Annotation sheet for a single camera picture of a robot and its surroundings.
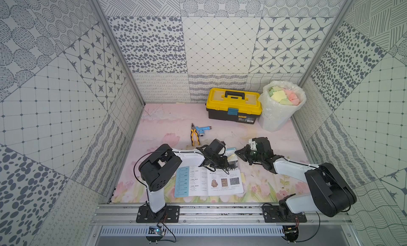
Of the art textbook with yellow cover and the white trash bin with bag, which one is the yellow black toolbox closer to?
the white trash bin with bag

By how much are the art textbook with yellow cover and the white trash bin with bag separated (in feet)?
1.23

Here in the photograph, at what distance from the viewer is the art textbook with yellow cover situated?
2.67 feet

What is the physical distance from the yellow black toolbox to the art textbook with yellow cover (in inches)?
14.1

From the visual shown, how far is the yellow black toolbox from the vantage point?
99 centimetres

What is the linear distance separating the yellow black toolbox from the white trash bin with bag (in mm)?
52

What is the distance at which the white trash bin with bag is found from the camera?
86 centimetres

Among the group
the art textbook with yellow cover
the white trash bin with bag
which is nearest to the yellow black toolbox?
the white trash bin with bag
